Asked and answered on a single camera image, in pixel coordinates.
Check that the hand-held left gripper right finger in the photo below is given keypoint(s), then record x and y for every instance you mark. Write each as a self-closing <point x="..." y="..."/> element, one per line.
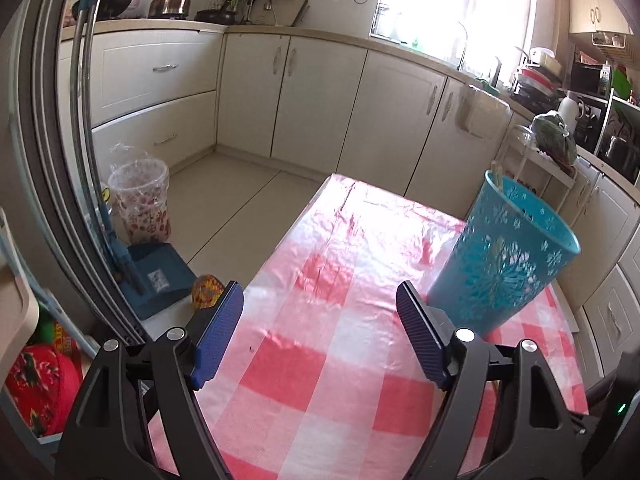
<point x="417" y="330"/>

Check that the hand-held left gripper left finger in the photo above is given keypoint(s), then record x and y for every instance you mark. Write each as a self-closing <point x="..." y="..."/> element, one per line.
<point x="220" y="330"/>

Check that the teal perforated plastic basket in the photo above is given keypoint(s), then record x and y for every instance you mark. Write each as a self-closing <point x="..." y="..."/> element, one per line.
<point x="500" y="285"/>

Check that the colourful ball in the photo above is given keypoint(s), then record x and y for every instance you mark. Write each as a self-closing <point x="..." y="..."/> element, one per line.
<point x="207" y="291"/>

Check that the blue dustpan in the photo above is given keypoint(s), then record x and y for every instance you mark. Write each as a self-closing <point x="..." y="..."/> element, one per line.
<point x="160" y="280"/>

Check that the red checkered tablecloth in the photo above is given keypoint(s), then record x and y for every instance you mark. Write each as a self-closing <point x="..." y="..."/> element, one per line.
<point x="325" y="360"/>

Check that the floral trash bin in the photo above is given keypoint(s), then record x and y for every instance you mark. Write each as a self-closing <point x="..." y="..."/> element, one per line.
<point x="142" y="210"/>

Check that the red floral bag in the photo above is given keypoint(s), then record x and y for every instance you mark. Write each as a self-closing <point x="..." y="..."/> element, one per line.
<point x="42" y="390"/>

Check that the white trolley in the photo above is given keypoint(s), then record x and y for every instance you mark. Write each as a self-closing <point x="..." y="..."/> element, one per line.
<point x="545" y="165"/>

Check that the bag of green vegetables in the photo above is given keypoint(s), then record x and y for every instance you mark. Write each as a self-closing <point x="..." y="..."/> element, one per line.
<point x="555" y="135"/>

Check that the cream kitchen cabinets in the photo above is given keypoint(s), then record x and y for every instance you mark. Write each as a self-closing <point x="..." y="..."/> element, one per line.
<point x="320" y="100"/>

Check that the white plastic jug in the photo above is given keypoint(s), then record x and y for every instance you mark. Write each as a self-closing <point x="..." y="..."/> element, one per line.
<point x="570" y="110"/>

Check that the steel pot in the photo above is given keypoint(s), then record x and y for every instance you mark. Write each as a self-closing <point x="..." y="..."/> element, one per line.
<point x="619" y="149"/>

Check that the stack of dishes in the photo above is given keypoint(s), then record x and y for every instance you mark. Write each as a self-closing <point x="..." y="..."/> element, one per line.
<point x="535" y="80"/>

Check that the metal faucet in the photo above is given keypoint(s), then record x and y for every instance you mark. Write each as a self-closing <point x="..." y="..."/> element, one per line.
<point x="462" y="45"/>

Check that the black frying pan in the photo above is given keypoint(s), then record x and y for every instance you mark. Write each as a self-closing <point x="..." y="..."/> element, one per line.
<point x="215" y="15"/>

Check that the bright window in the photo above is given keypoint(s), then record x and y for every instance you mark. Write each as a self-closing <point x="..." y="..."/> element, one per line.
<point x="450" y="5"/>

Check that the cream wall cabinet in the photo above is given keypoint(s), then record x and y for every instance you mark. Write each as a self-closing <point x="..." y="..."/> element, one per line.
<point x="597" y="5"/>

